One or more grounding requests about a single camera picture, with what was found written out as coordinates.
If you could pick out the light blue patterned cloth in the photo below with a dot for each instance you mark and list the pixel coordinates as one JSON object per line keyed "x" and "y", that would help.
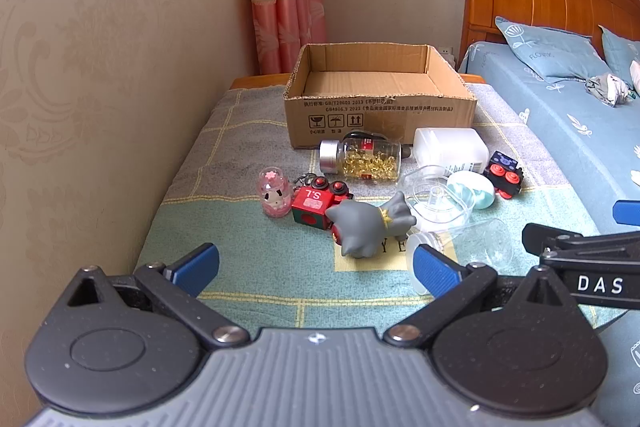
{"x": 622, "y": 367}

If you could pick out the small blue floral pillow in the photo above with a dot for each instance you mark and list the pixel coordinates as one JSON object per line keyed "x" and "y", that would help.
{"x": 622, "y": 52}

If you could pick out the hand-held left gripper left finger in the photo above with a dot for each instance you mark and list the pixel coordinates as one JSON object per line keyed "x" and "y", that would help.
{"x": 200, "y": 262}

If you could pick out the beige patterned upright panel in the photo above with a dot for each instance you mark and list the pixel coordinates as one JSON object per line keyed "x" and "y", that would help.
{"x": 100, "y": 107}

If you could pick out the clear square plastic container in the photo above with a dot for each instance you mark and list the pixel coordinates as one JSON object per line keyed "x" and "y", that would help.
{"x": 435, "y": 217}

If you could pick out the grey green checked towel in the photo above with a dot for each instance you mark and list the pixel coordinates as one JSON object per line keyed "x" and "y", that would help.
{"x": 250, "y": 247}

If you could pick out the grey cat figurine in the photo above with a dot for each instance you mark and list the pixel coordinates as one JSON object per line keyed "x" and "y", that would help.
{"x": 360, "y": 222}

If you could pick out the blue floral bed sheet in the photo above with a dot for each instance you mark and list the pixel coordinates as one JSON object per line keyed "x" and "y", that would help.
{"x": 550, "y": 117}

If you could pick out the red toy train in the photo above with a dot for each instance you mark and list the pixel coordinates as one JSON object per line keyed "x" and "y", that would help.
{"x": 312, "y": 202}

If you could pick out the white power socket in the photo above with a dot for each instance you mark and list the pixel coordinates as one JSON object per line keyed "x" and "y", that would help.
{"x": 447, "y": 53}

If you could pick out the crumpled grey cloth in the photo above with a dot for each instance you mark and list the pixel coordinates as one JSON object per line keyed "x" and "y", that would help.
{"x": 607, "y": 89}

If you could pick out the large blue floral pillow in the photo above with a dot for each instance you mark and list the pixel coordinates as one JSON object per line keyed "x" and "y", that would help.
{"x": 545, "y": 52}

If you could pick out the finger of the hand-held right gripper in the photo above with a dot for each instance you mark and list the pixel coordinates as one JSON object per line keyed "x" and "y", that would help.
{"x": 550, "y": 235}
{"x": 627, "y": 212}

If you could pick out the clear plastic cup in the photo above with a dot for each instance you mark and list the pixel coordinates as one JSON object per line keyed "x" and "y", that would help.
{"x": 485, "y": 242}

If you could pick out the mint green round case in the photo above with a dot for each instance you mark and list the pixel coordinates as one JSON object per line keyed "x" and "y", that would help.
{"x": 470, "y": 189}

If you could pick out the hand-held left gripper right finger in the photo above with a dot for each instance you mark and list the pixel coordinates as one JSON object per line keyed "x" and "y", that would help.
{"x": 435, "y": 269}

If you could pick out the black toy cube red wheels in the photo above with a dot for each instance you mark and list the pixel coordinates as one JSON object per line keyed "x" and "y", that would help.
{"x": 502, "y": 162}

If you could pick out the clear capsule bottle silver cap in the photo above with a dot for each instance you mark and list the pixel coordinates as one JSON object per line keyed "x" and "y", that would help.
{"x": 370, "y": 159}

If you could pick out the cardboard box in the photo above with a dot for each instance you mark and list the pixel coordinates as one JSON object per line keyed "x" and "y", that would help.
{"x": 380, "y": 117}

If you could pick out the white translucent plastic bottle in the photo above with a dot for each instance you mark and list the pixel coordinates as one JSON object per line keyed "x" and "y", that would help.
{"x": 450, "y": 147}

